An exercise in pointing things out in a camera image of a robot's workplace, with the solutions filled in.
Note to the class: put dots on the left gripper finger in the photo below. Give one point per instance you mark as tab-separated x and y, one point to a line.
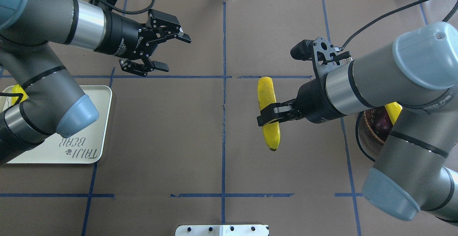
159	66
183	37

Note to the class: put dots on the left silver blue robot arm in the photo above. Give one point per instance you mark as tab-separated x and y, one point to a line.
52	101

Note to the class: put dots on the white bear print tray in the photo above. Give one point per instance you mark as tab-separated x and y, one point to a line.
85	147

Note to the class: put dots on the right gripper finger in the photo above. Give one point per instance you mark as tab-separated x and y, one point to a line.
274	112

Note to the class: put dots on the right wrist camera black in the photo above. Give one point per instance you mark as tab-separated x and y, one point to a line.
325	56

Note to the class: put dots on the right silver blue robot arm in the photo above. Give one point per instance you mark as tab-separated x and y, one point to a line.
418	71

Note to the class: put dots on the yellow banana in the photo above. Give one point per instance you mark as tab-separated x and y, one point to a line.
266	99
19	95
393	110

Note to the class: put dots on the brown wicker basket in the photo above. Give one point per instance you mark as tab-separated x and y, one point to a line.
369	117

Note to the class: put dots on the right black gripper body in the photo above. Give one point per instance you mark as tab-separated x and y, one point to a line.
314	102

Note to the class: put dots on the white metal base plate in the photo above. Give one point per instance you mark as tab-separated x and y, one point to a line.
223	230

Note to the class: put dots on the dark red fruit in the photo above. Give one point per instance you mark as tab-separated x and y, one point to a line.
383	124

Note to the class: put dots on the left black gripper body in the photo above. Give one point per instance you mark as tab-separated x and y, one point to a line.
123	35

